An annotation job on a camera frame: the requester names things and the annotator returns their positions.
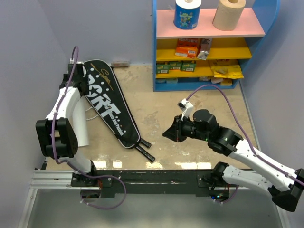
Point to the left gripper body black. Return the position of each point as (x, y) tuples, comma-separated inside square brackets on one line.
[(86, 80)]

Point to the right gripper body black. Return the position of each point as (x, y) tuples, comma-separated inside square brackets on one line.
[(184, 128)]

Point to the black sport racket bag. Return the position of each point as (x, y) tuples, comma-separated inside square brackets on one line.
[(106, 97)]

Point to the white shuttlecock tube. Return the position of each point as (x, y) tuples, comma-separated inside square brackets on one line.
[(79, 124)]

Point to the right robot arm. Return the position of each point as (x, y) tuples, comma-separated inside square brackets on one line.
[(283, 184)]

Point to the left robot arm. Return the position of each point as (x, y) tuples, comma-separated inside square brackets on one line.
[(64, 131)]

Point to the small pink eraser box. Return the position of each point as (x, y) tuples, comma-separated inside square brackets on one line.
[(120, 63)]

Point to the green box left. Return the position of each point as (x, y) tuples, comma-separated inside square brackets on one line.
[(162, 68)]

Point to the green box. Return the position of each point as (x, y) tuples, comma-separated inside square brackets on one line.
[(162, 68), (188, 66), (175, 65)]

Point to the green box middle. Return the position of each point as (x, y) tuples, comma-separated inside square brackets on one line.
[(175, 65)]

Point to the green box right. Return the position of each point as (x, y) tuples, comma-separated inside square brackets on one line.
[(188, 66)]

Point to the blue shelf unit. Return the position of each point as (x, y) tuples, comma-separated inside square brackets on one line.
[(243, 43)]

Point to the yellow snack bag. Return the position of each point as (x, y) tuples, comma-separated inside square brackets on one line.
[(226, 68)]

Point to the orange snack box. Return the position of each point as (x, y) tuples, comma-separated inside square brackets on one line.
[(187, 47)]

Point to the silver snack bag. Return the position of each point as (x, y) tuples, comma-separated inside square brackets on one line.
[(204, 48)]

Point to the blue wrapped paper roll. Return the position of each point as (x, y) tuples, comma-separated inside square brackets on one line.
[(186, 14)]

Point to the brown paper towel roll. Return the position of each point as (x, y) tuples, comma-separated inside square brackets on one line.
[(227, 14)]

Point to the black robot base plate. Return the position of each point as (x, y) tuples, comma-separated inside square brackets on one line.
[(178, 182)]

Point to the aluminium rail frame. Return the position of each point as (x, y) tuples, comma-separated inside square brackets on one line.
[(43, 179)]

